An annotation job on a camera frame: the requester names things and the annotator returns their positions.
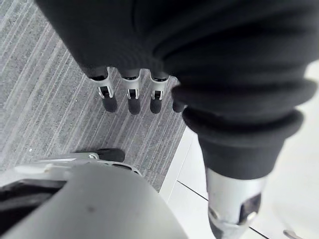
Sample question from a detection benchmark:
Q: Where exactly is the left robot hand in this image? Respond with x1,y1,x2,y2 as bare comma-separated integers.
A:
34,0,319,239

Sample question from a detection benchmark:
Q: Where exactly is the dark robot left foot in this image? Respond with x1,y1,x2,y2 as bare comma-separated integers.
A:
96,148,126,162

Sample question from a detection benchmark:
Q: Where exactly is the silver robot left leg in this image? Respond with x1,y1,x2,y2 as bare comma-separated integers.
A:
0,151,188,239

